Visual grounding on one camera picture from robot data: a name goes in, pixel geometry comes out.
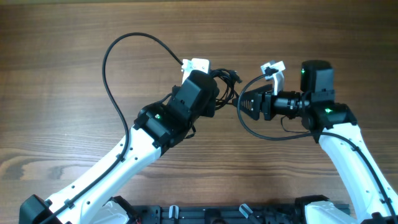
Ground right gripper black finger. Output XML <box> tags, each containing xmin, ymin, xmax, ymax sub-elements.
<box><xmin>241</xmin><ymin>84</ymin><xmax>273</xmax><ymax>101</ymax></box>
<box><xmin>233</xmin><ymin>98</ymin><xmax>260</xmax><ymax>121</ymax></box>

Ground black usb cable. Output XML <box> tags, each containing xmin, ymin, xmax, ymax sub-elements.
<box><xmin>210</xmin><ymin>68</ymin><xmax>243</xmax><ymax>110</ymax></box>

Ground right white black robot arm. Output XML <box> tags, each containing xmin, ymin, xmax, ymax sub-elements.
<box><xmin>233</xmin><ymin>60</ymin><xmax>397</xmax><ymax>223</ymax></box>

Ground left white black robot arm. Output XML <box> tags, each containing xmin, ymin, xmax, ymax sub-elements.
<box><xmin>19</xmin><ymin>70</ymin><xmax>220</xmax><ymax>223</ymax></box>

